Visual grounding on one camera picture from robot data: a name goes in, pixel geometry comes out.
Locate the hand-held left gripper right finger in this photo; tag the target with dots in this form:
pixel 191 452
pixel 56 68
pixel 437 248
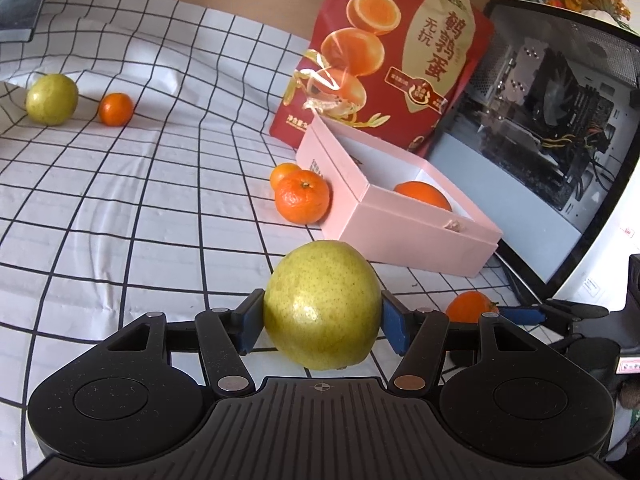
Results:
pixel 395 325

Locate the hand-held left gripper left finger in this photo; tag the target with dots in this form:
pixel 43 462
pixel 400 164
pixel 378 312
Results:
pixel 250 322

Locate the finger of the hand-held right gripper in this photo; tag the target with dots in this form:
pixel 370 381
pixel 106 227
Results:
pixel 520 315
pixel 462 357

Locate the green pear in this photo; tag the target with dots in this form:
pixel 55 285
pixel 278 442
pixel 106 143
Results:
pixel 322 305
pixel 51 99

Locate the pink cardboard box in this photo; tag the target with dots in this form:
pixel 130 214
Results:
pixel 410 240

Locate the large orange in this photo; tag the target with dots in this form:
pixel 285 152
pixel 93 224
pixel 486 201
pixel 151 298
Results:
pixel 422 195

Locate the small mandarin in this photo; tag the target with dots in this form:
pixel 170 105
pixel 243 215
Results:
pixel 281 175
pixel 116 109

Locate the glass-sided computer case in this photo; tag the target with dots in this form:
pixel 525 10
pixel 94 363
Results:
pixel 525 185

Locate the white black-grid cloth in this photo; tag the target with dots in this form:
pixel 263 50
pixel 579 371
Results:
pixel 150 210

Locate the red snack bag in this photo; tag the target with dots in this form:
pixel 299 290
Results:
pixel 450 85

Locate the dark flat panel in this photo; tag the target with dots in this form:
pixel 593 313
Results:
pixel 20 0

